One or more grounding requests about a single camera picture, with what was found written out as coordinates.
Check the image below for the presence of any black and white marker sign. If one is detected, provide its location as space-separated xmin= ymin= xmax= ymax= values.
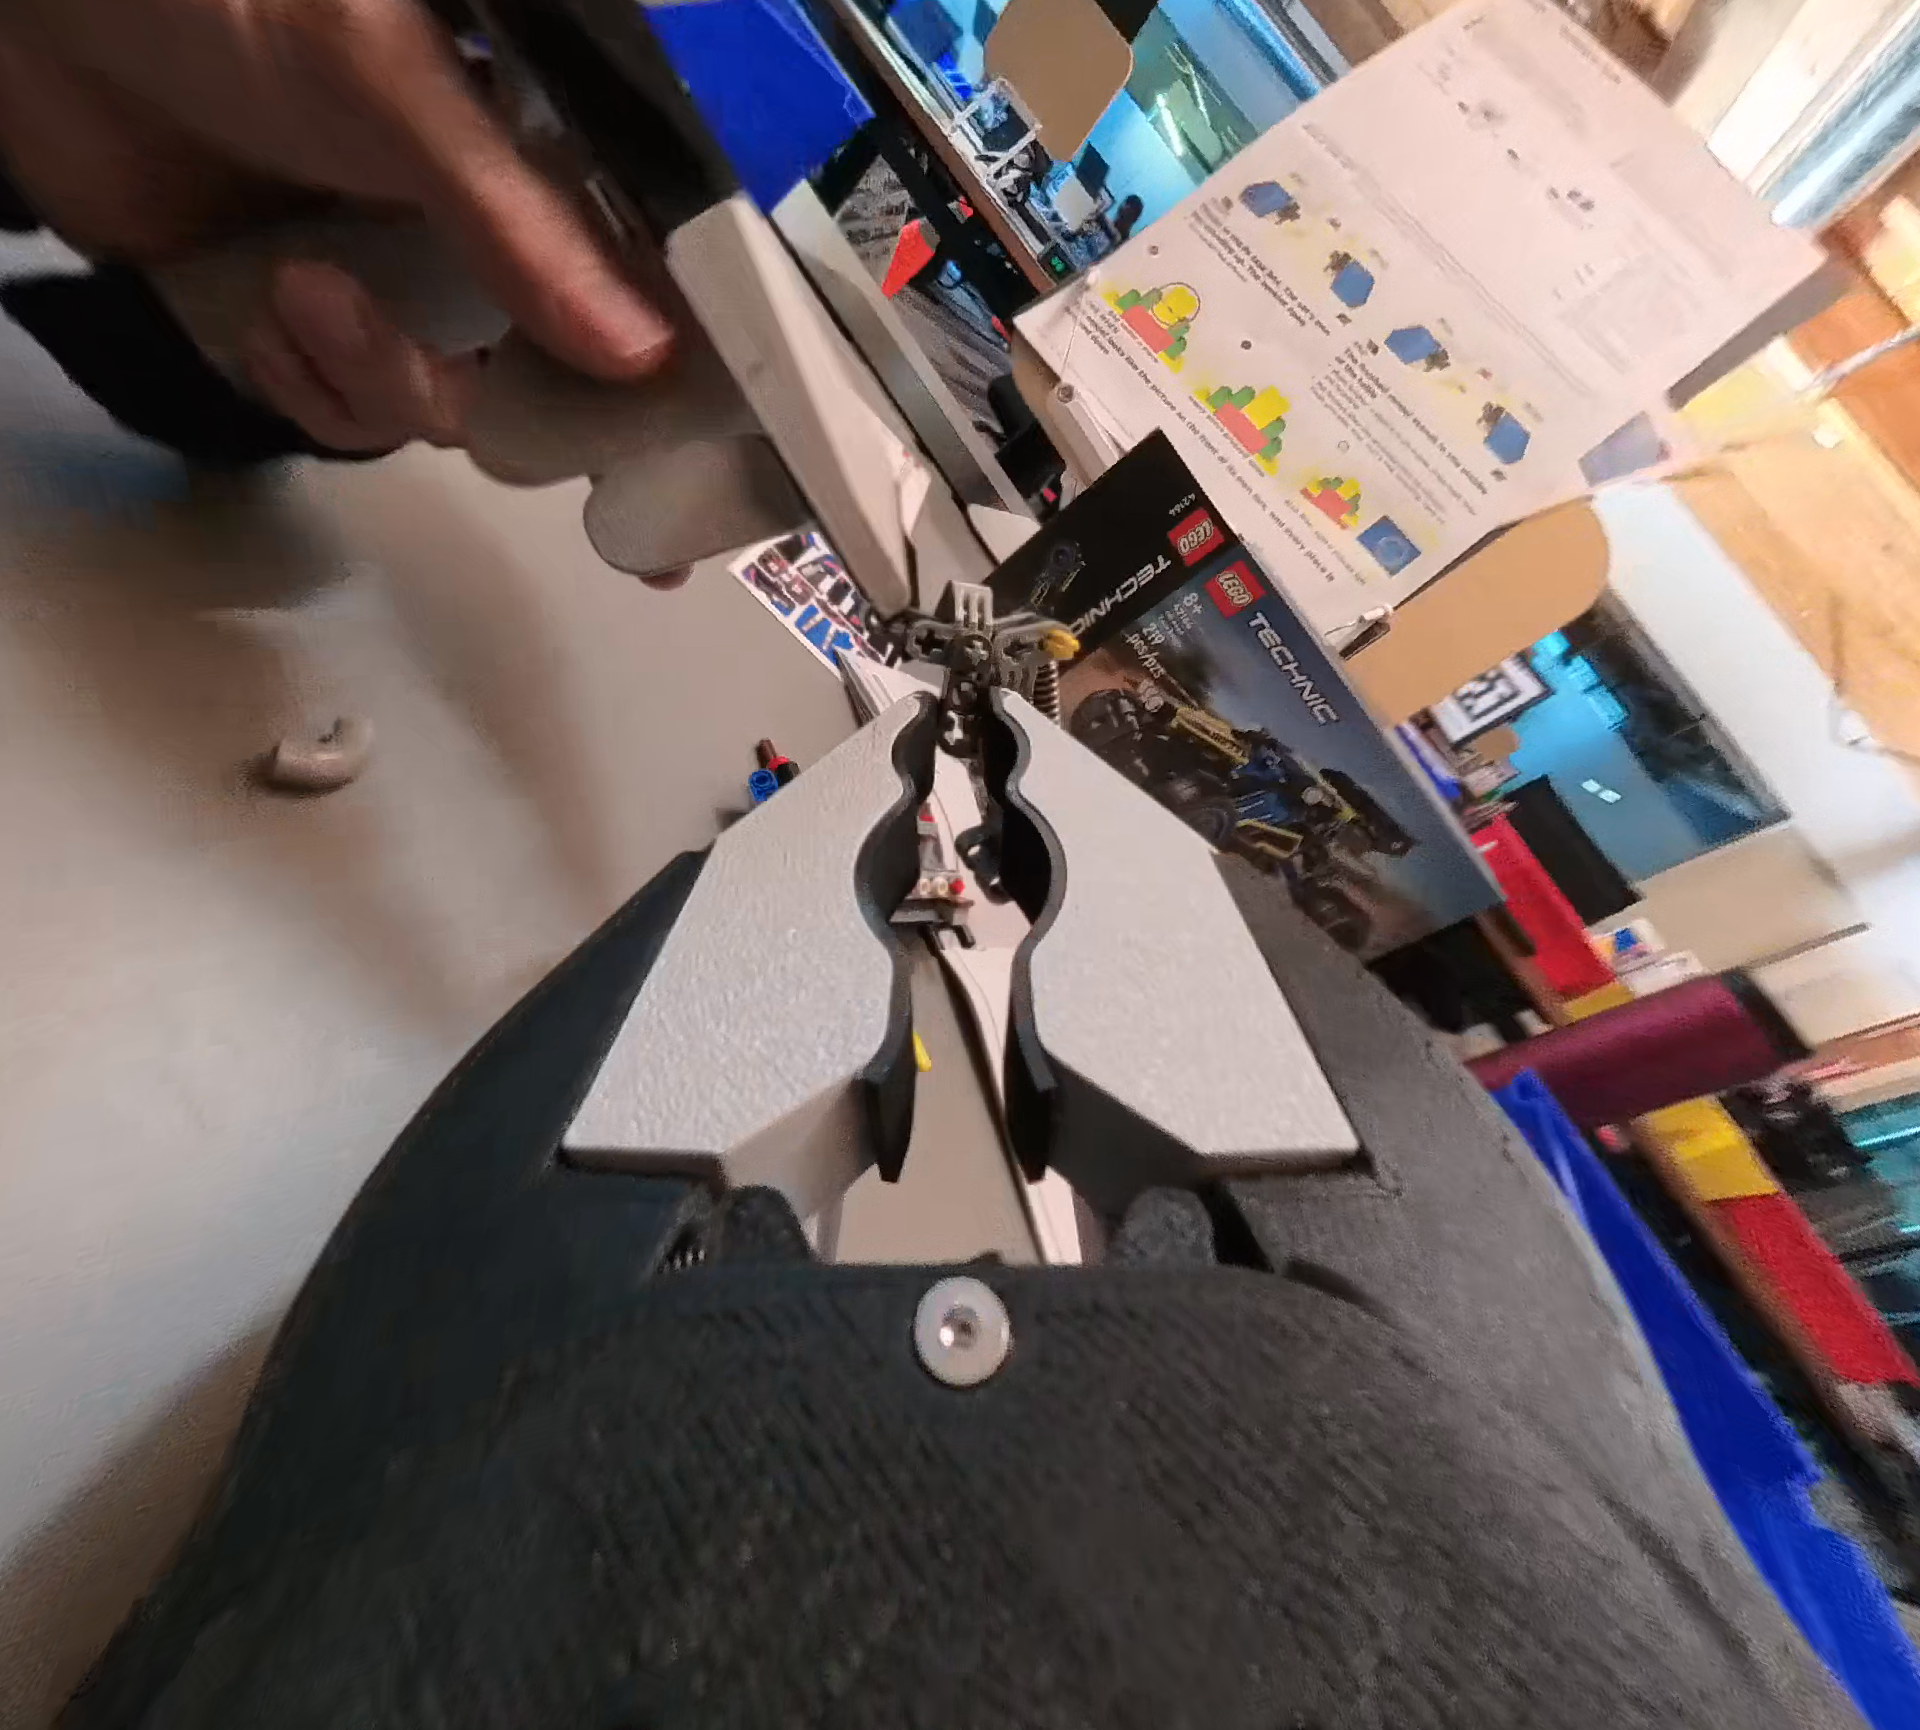
xmin=1433 ymin=655 xmax=1552 ymax=744

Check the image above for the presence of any person's left hand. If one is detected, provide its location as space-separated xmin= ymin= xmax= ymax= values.
xmin=0 ymin=0 xmax=680 ymax=472

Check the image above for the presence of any partly built lego chassis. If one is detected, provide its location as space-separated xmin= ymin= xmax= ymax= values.
xmin=745 ymin=737 xmax=982 ymax=953

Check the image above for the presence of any printed instruction sheet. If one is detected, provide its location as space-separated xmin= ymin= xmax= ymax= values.
xmin=1013 ymin=0 xmax=1830 ymax=592

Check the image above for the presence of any person's left forearm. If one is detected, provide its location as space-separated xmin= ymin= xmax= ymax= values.
xmin=0 ymin=170 xmax=352 ymax=472

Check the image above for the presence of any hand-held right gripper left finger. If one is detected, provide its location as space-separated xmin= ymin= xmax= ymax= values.
xmin=563 ymin=691 xmax=921 ymax=1183

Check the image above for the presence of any labelled blue storage bin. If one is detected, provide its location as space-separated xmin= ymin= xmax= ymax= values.
xmin=643 ymin=0 xmax=873 ymax=216

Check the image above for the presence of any red storage bin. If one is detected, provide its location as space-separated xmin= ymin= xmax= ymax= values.
xmin=1477 ymin=811 xmax=1619 ymax=1002

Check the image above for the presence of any brown cardboard board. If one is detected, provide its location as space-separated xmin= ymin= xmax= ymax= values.
xmin=1333 ymin=496 xmax=1612 ymax=728

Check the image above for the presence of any maroon roll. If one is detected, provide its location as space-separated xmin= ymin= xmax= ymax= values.
xmin=1469 ymin=978 xmax=1802 ymax=1091

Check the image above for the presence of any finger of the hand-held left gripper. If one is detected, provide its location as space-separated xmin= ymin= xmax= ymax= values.
xmin=667 ymin=191 xmax=922 ymax=616
xmin=772 ymin=176 xmax=1040 ymax=562

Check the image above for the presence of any grey lego shock absorber assembly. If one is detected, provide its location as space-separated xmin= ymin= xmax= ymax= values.
xmin=887 ymin=579 xmax=1083 ymax=898

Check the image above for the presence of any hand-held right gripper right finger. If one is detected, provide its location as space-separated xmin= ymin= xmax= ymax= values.
xmin=989 ymin=686 xmax=1364 ymax=1180

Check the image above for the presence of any lego sticker sheet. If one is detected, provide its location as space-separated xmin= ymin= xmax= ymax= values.
xmin=728 ymin=531 xmax=902 ymax=682

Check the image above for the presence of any black lego box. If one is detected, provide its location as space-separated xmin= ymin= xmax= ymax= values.
xmin=982 ymin=429 xmax=1501 ymax=958

